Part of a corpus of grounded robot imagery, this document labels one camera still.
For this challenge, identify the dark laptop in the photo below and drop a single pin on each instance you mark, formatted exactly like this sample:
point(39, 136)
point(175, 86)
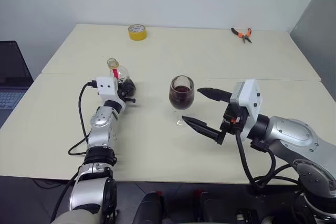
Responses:
point(11, 72)

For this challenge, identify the dark rounded shape with red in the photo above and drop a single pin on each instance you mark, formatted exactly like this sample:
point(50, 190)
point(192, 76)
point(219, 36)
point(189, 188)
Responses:
point(149, 208)
point(210, 208)

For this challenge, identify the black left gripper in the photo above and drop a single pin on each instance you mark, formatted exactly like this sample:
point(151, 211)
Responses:
point(126, 97)

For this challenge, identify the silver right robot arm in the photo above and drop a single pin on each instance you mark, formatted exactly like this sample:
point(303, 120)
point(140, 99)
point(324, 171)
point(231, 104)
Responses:
point(294, 134)

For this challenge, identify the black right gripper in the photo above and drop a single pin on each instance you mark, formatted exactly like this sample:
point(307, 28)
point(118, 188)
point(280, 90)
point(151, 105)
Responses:
point(233, 115)

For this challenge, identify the clear bottle with dark drink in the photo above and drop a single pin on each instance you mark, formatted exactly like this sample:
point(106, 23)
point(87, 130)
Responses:
point(122, 73)

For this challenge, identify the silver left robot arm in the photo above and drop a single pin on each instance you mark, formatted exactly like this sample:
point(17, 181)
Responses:
point(101, 134)

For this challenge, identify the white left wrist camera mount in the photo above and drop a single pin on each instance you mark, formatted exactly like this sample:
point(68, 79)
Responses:
point(106, 86)

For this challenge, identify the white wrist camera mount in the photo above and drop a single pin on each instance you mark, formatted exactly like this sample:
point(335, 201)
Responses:
point(250, 95)
point(106, 86)

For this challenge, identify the yellow tape roll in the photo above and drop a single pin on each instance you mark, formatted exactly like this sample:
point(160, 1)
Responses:
point(137, 33)

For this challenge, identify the clear wine glass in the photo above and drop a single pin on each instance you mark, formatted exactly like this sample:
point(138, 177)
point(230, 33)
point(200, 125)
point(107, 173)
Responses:
point(181, 98)

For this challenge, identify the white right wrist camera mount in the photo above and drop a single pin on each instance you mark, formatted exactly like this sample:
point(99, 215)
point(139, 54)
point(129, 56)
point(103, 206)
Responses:
point(250, 95)

